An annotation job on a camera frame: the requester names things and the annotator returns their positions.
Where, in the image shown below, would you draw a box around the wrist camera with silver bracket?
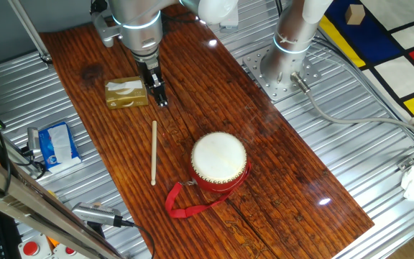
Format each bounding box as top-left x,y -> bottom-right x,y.
91,0 -> 124,48

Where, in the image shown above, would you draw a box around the metal frame beam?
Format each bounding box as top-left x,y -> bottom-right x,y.
0,147 -> 125,259

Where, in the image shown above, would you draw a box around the grey metal pole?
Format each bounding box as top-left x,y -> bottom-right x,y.
7,0 -> 53,65

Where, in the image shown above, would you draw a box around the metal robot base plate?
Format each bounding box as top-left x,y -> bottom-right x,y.
241,45 -> 322,102

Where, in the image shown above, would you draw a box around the colourful block pattern cloth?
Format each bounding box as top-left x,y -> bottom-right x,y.
318,0 -> 414,119

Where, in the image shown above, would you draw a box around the red drum white head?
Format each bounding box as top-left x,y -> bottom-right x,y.
188,131 -> 253,194

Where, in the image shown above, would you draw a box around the silver camera with black plug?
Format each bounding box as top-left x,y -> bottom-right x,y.
71,201 -> 124,228

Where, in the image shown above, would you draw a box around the blue tissue pack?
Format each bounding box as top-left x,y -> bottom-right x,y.
37,121 -> 83,174

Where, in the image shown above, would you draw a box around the red emergency stop button box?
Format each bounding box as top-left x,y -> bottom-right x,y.
17,233 -> 53,259
50,244 -> 88,259

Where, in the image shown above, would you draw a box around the gold tissue box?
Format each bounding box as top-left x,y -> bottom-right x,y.
104,76 -> 150,110

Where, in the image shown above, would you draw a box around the light wooden drumstick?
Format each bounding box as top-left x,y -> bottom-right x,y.
150,120 -> 158,187

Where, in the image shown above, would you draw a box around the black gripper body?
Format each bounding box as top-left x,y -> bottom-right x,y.
136,59 -> 165,90

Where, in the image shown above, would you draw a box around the small wooden cube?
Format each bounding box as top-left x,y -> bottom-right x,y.
344,4 -> 367,26

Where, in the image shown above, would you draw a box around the red drum strap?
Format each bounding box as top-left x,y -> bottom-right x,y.
165,160 -> 253,219

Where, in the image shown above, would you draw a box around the grey base cable with connector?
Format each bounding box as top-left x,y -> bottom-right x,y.
290,71 -> 414,145

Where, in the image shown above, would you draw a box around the black camera cable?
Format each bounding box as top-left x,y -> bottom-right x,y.
120,218 -> 157,259

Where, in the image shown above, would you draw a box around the brown wooden board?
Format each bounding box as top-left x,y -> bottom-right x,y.
38,3 -> 375,259

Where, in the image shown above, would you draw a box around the small silver camera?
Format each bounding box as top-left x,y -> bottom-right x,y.
26,127 -> 42,159

